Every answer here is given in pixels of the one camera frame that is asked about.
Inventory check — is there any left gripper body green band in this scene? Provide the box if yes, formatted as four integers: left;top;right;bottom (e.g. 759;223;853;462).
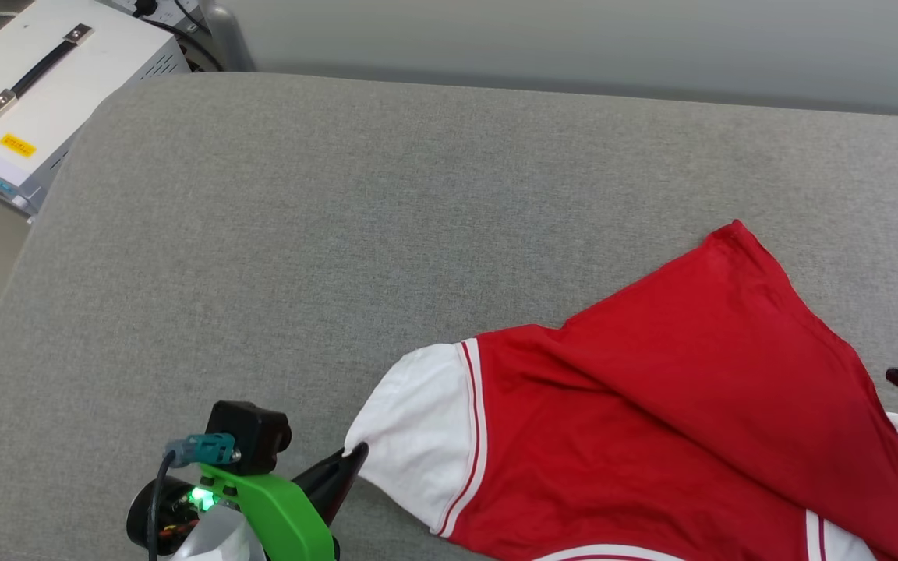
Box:
126;462;338;561

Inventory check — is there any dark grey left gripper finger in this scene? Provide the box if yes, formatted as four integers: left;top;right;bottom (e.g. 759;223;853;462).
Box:
292;442;369;527

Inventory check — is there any red and white garment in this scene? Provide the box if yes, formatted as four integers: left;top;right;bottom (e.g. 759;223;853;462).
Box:
344;220;898;561

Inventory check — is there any black cable teal plug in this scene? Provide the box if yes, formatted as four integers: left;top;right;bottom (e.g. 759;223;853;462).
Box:
145;433;241;561

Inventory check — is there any grey partition post foot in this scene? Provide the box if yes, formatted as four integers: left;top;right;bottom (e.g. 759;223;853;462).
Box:
200;0;256;72

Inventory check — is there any black power cable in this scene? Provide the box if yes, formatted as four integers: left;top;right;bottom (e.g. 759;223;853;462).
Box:
136;14;225;72

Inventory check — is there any white instrument box black handle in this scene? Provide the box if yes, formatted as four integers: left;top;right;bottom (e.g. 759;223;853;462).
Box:
0;0;191;217

